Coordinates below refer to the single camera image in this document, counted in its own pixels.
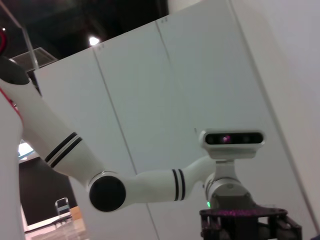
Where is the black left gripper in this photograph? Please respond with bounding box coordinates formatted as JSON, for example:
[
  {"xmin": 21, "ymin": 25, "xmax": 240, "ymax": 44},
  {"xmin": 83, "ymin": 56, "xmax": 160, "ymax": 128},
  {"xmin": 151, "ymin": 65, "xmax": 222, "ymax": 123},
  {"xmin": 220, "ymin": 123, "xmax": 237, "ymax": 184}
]
[{"xmin": 199, "ymin": 204, "xmax": 303, "ymax": 240}]

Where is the metal step stool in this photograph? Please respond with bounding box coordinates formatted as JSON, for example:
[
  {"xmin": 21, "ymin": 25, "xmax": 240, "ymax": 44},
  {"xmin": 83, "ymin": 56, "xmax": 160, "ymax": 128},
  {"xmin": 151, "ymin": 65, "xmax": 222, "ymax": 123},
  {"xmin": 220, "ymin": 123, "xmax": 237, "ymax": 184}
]
[{"xmin": 54, "ymin": 197, "xmax": 72, "ymax": 224}]

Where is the wooden background table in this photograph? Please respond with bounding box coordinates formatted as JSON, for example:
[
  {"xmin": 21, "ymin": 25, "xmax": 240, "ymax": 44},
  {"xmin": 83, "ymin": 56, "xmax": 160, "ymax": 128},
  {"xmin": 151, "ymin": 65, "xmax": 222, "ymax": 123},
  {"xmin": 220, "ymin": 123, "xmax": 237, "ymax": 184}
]
[{"xmin": 24, "ymin": 206, "xmax": 88, "ymax": 240}]

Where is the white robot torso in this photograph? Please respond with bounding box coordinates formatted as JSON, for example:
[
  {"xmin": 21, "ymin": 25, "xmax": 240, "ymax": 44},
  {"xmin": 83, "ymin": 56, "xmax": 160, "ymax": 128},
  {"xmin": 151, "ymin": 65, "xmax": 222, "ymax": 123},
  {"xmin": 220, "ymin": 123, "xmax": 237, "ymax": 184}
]
[{"xmin": 0, "ymin": 86, "xmax": 27, "ymax": 240}]

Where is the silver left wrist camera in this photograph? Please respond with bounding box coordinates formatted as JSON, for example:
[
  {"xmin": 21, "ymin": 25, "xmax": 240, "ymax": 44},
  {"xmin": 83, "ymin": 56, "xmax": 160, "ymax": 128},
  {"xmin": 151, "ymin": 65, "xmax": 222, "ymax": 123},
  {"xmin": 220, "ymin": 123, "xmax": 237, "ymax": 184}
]
[{"xmin": 198, "ymin": 129, "xmax": 266, "ymax": 181}]

